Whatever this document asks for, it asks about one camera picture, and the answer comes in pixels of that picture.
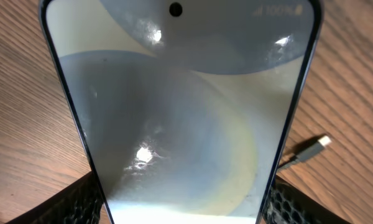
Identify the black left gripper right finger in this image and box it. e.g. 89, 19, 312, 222
262, 177, 349, 224

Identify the black USB charging cable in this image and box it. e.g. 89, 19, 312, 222
276, 134, 333, 172

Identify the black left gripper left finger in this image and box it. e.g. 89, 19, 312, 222
8, 172, 103, 224

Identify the blue Galaxy smartphone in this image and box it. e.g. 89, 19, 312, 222
39, 0, 324, 223

